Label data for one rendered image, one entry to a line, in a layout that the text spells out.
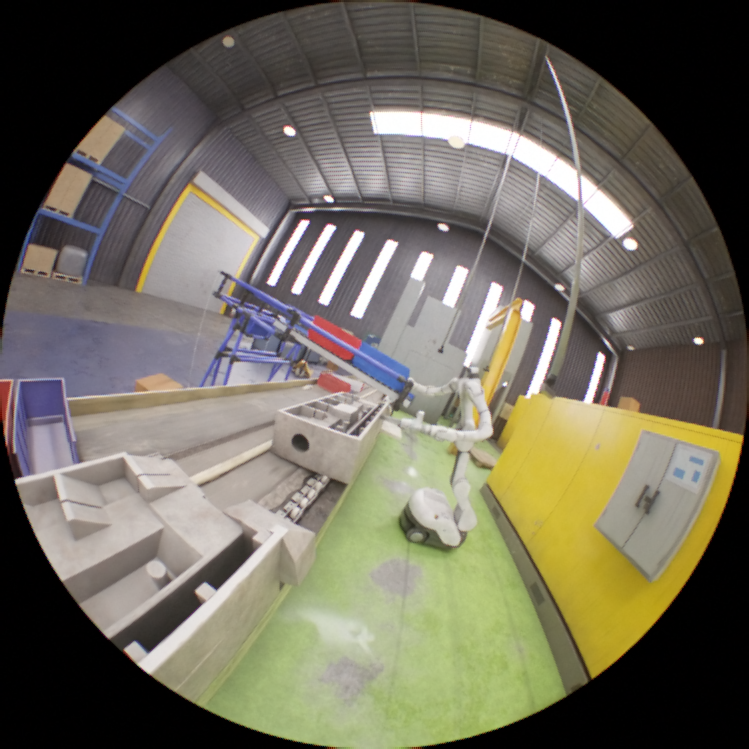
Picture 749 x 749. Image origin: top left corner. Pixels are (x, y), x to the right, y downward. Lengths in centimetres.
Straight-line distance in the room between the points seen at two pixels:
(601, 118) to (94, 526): 923
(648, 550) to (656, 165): 868
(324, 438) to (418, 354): 656
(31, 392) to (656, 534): 265
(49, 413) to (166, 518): 66
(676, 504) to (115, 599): 203
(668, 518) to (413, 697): 158
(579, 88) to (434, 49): 383
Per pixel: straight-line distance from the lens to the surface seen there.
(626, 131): 882
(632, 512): 190
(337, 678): 139
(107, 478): 57
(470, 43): 855
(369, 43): 887
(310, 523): 76
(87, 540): 47
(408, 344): 737
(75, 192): 903
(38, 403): 98
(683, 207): 966
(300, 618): 142
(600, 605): 217
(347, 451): 87
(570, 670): 230
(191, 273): 1191
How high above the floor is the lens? 131
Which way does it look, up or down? 5 degrees down
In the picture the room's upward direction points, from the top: 25 degrees clockwise
